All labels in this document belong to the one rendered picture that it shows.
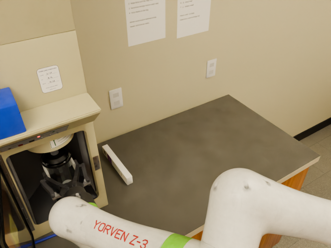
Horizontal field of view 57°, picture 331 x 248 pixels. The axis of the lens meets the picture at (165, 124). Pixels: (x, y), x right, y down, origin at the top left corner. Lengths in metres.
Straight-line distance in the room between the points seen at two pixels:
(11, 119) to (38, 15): 0.27
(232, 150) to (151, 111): 0.51
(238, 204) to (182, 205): 0.78
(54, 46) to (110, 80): 0.67
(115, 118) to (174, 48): 0.49
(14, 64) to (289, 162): 1.29
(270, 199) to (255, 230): 0.06
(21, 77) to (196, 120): 1.12
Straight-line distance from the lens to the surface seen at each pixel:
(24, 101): 0.96
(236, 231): 0.61
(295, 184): 1.83
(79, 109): 0.92
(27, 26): 0.89
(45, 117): 0.92
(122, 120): 1.70
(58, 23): 0.90
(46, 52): 0.92
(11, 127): 0.87
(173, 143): 1.63
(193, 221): 1.32
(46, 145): 1.10
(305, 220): 0.70
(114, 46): 1.48
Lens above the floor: 2.02
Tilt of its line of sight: 38 degrees down
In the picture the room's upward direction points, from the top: straight up
